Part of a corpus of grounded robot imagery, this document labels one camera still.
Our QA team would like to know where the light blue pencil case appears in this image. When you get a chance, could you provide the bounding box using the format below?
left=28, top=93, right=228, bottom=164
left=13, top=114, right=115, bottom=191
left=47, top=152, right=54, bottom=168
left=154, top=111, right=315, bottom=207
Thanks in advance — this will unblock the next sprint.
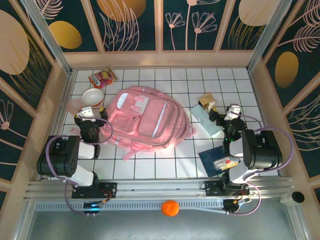
left=191, top=104, right=222, bottom=138

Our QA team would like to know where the small tan box toy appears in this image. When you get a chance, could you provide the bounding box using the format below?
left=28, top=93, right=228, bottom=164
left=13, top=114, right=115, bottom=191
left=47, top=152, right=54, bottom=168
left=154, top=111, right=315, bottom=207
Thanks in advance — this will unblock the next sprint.
left=197, top=91, right=217, bottom=111

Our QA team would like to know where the white card red label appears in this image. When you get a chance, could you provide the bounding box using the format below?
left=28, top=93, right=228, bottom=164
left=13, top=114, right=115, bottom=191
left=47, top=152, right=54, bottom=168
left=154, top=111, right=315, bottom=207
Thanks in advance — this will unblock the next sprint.
left=213, top=156, right=241, bottom=171

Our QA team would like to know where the dark blue notebook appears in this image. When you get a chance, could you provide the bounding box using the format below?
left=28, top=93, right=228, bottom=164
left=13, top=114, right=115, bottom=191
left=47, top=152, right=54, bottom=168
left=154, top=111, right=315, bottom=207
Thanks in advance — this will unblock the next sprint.
left=198, top=145, right=235, bottom=177

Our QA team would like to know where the pink school backpack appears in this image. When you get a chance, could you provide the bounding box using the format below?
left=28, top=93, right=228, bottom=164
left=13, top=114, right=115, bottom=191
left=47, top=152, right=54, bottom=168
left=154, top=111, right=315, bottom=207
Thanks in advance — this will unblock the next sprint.
left=70, top=84, right=197, bottom=161

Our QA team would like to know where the translucent pink plastic cup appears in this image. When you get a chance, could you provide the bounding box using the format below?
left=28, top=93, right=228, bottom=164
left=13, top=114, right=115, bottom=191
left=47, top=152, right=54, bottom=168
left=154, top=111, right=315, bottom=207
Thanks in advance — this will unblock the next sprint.
left=66, top=99, right=85, bottom=116

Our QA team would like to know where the white bowl orange outside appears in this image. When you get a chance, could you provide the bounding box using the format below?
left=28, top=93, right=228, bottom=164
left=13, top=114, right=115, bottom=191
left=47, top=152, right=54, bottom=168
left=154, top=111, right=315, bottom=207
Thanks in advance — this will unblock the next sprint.
left=82, top=88, right=105, bottom=108

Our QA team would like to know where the red yellow snack packet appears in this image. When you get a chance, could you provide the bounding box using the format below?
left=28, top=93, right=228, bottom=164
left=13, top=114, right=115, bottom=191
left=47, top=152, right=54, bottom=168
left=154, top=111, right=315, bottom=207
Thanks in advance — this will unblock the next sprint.
left=88, top=67, right=119, bottom=90

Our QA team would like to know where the small controller board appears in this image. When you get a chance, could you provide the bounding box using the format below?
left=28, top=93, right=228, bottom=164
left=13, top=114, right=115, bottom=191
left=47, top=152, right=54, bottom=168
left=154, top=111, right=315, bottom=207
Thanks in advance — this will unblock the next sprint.
left=83, top=199, right=106, bottom=216
left=223, top=197, right=252, bottom=216

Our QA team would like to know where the grey box black cap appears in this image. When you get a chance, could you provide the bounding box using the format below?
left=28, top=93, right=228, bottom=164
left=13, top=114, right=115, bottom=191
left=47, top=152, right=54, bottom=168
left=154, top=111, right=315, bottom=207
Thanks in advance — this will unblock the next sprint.
left=279, top=191, right=306, bottom=207

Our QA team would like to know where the orange ball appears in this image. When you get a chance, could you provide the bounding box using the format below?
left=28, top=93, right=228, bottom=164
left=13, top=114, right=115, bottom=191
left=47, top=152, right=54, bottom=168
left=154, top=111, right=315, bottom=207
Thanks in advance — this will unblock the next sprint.
left=161, top=199, right=180, bottom=217

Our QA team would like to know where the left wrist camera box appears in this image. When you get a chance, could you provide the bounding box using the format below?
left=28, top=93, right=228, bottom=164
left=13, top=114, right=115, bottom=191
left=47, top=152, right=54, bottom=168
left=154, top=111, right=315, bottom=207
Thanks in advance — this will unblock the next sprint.
left=78, top=105, right=95, bottom=121

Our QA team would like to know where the purple cable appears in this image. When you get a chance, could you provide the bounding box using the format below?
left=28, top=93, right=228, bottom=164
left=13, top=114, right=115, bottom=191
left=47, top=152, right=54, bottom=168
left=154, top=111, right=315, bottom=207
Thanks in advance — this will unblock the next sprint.
left=46, top=113, right=113, bottom=216
left=231, top=111, right=293, bottom=216

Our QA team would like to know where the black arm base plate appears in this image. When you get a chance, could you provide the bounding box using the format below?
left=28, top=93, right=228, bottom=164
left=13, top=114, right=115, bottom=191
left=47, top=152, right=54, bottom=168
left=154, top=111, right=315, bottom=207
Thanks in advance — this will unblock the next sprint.
left=204, top=180, right=251, bottom=198
left=71, top=181, right=118, bottom=200

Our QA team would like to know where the aluminium frame post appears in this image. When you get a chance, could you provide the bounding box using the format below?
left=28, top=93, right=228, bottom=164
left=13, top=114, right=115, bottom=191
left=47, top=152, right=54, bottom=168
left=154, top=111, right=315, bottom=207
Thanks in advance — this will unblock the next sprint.
left=246, top=0, right=293, bottom=72
left=21, top=0, right=74, bottom=76

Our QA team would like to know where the white flat cable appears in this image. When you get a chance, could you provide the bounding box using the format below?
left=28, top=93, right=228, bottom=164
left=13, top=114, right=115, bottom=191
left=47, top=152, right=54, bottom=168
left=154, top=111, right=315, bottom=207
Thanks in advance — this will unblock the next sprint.
left=178, top=206, right=226, bottom=215

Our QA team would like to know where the aluminium mounting rail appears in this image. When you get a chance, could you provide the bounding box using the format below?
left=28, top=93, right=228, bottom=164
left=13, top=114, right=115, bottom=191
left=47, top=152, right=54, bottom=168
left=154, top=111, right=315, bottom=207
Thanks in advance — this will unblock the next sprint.
left=24, top=176, right=294, bottom=201

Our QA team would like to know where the white slotted cable duct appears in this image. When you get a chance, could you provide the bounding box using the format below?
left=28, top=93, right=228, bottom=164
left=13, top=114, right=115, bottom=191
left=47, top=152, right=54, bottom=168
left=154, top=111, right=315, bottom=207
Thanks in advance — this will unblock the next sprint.
left=34, top=199, right=226, bottom=214

